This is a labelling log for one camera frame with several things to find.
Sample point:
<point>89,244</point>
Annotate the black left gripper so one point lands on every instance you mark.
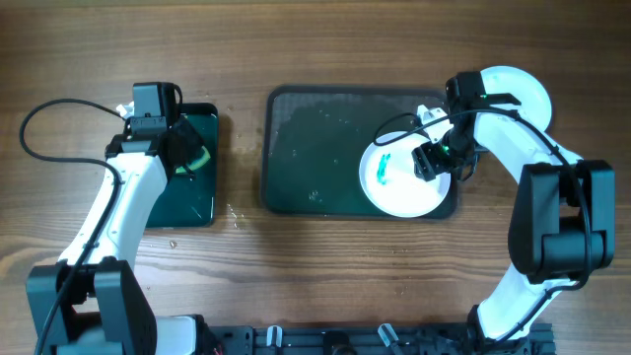
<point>182,149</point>

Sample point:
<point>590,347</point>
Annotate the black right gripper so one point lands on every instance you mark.
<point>429,162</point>

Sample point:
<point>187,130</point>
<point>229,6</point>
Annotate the green yellow sponge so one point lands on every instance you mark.
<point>188,169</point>

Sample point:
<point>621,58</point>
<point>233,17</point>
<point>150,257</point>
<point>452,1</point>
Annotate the white top plate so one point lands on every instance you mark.
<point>536,106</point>

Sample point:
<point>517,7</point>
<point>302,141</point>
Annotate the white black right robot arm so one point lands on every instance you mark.
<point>563,222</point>

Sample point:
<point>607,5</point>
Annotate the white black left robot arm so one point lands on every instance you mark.
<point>90,302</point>

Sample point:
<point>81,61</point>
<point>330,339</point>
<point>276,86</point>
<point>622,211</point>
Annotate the black water basin tray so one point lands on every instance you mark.
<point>152,195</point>

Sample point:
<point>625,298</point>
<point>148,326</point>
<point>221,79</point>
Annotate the black plate tray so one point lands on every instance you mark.
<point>315,136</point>

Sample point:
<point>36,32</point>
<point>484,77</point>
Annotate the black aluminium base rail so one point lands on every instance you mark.
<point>427,339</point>

